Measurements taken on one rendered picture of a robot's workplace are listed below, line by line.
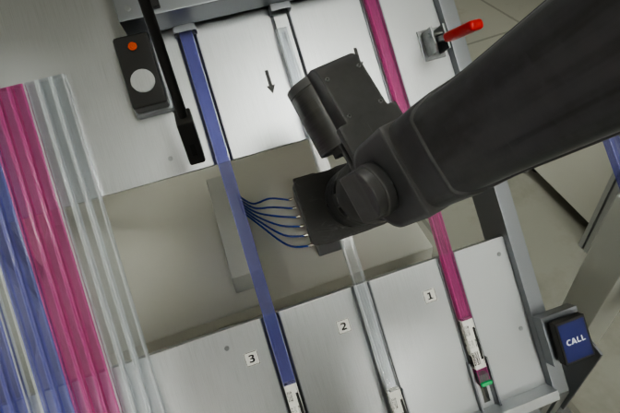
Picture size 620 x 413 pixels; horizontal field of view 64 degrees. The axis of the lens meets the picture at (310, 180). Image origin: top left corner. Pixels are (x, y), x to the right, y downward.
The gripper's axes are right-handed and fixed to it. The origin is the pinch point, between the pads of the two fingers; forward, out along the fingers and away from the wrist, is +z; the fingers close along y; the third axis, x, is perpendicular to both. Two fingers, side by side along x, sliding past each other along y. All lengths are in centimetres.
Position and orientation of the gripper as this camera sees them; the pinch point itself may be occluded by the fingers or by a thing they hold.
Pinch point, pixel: (336, 206)
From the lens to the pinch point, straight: 55.6
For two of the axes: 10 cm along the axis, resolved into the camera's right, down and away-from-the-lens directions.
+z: -1.4, 1.4, 9.8
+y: -9.4, 2.9, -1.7
